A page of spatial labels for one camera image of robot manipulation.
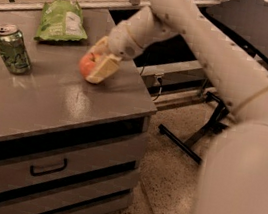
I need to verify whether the grey drawer cabinet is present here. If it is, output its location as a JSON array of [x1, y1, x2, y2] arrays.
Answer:
[[0, 9, 156, 214]]

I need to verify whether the green soda can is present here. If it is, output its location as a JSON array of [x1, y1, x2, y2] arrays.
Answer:
[[0, 24, 31, 75]]

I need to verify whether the red apple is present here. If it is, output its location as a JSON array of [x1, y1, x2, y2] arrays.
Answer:
[[79, 52, 96, 78]]

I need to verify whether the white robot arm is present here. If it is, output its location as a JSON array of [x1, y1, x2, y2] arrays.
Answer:
[[87, 0, 268, 214]]

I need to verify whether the green chip bag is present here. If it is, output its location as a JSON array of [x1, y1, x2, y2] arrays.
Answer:
[[35, 0, 87, 42]]

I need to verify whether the black folding stand table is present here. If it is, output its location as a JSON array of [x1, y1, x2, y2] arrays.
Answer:
[[152, 0, 268, 176]]

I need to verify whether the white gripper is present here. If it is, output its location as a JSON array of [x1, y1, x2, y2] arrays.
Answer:
[[86, 20, 143, 85]]

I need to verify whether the black drawer handle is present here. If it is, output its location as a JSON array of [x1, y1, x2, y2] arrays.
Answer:
[[29, 158, 68, 177]]

